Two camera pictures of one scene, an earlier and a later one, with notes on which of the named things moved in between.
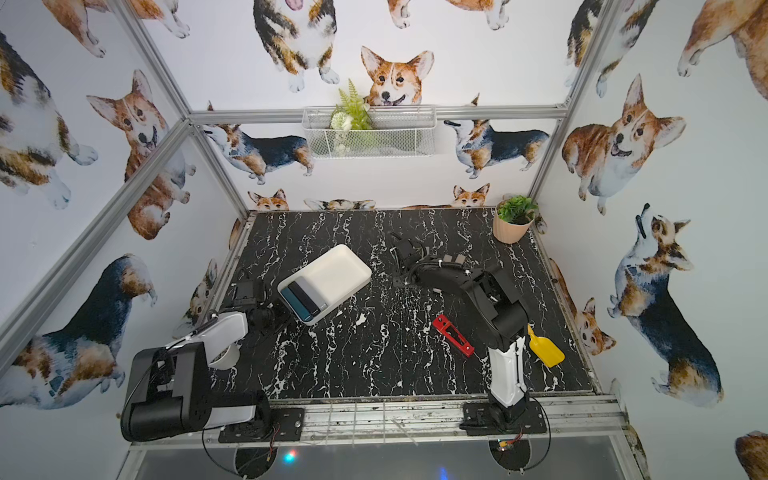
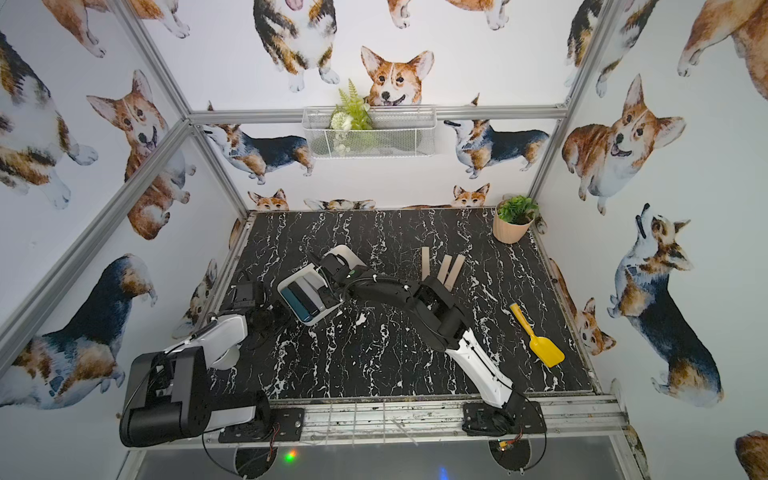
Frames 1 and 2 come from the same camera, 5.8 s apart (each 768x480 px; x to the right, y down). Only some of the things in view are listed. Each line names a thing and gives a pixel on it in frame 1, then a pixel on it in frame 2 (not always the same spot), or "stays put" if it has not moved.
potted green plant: x=514 y=216 stays put
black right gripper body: x=399 y=278 → x=328 y=295
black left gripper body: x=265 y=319 stays put
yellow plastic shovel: x=545 y=349 stays put
